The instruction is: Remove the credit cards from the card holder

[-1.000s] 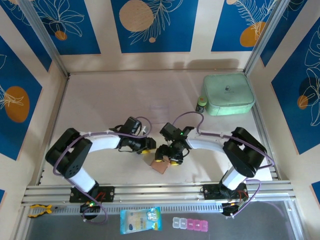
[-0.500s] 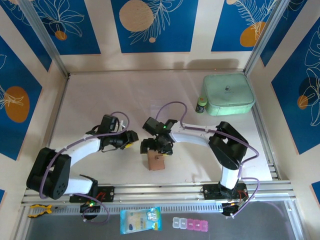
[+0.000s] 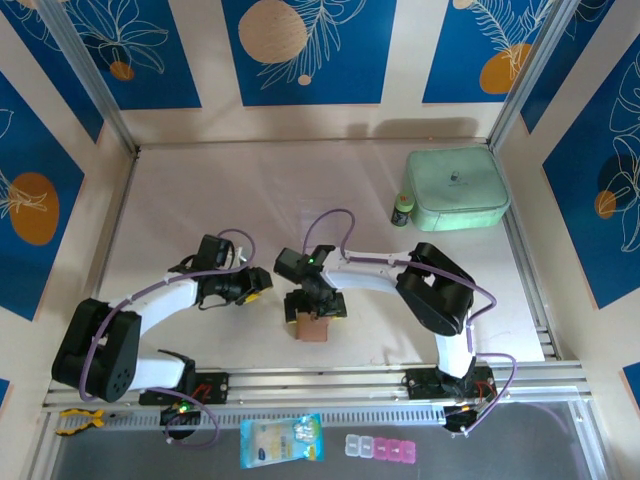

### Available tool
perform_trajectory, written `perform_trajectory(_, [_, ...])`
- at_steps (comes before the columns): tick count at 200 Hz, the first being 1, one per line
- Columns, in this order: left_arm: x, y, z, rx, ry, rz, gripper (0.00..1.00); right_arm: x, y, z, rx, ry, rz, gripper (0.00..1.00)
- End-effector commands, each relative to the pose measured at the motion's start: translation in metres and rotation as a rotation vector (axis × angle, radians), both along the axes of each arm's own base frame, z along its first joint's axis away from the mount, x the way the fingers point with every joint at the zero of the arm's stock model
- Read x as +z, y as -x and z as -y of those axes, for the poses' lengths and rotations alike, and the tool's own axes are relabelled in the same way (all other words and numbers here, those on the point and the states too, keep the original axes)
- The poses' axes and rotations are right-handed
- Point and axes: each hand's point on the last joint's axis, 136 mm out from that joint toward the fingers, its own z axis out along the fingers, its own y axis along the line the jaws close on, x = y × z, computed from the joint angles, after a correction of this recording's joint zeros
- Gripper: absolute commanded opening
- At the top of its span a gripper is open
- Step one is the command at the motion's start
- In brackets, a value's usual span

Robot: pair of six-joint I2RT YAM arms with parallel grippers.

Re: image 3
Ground small green capped bottle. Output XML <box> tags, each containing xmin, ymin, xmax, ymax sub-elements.
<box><xmin>390</xmin><ymin>192</ymin><xmax>415</xmax><ymax>226</ymax></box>

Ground wet wipes pack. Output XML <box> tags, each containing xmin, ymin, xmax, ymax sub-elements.
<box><xmin>239</xmin><ymin>412</ymin><xmax>326</xmax><ymax>470</ymax></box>

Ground pink white pill organizer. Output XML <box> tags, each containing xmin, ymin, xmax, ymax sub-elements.
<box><xmin>344</xmin><ymin>433</ymin><xmax>418</xmax><ymax>464</ymax></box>

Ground mint green zip pouch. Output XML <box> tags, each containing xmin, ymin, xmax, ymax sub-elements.
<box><xmin>403</xmin><ymin>148</ymin><xmax>512</xmax><ymax>234</ymax></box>

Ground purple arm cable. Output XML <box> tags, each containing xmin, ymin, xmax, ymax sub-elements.
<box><xmin>78</xmin><ymin>228</ymin><xmax>257</xmax><ymax>404</ymax></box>
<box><xmin>302</xmin><ymin>208</ymin><xmax>519</xmax><ymax>439</ymax></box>

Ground aluminium mounting rail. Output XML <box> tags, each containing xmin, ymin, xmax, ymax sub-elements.
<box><xmin>42</xmin><ymin>360</ymin><xmax>587</xmax><ymax>415</ymax></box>

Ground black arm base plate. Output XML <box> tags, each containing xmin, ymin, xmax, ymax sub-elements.
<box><xmin>138</xmin><ymin>371</ymin><xmax>231</xmax><ymax>406</ymax></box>
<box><xmin>405</xmin><ymin>367</ymin><xmax>497</xmax><ymax>401</ymax></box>

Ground grey slotted cable duct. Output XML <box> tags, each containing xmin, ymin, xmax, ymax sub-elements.
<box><xmin>104</xmin><ymin>405</ymin><xmax>447</xmax><ymax>430</ymax></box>

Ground aluminium side rail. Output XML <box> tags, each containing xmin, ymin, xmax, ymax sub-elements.
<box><xmin>73</xmin><ymin>153</ymin><xmax>140</xmax><ymax>372</ymax></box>
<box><xmin>492</xmin><ymin>147</ymin><xmax>560</xmax><ymax>362</ymax></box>

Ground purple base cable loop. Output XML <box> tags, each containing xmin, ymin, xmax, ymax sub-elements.
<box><xmin>163</xmin><ymin>387</ymin><xmax>221</xmax><ymax>450</ymax></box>

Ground blue floral wall poster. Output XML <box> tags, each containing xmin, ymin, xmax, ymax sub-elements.
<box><xmin>0</xmin><ymin>72</ymin><xmax>86</xmax><ymax>321</ymax></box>
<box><xmin>64</xmin><ymin>0</ymin><xmax>203</xmax><ymax>111</ymax></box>
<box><xmin>519</xmin><ymin>0</ymin><xmax>640</xmax><ymax>135</ymax></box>
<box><xmin>422</xmin><ymin>0</ymin><xmax>569</xmax><ymax>105</ymax></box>
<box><xmin>542</xmin><ymin>34</ymin><xmax>640</xmax><ymax>311</ymax></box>
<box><xmin>0</xmin><ymin>9</ymin><xmax>105</xmax><ymax>145</ymax></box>
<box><xmin>221</xmin><ymin>0</ymin><xmax>399</xmax><ymax>107</ymax></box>

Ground yellow handled pliers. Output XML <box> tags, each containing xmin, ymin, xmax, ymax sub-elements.
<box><xmin>54</xmin><ymin>407</ymin><xmax>120</xmax><ymax>436</ymax></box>

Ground aluminium frame post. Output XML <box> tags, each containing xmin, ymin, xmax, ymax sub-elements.
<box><xmin>488</xmin><ymin>0</ymin><xmax>594</xmax><ymax>154</ymax></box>
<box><xmin>35</xmin><ymin>0</ymin><xmax>140</xmax><ymax>157</ymax></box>

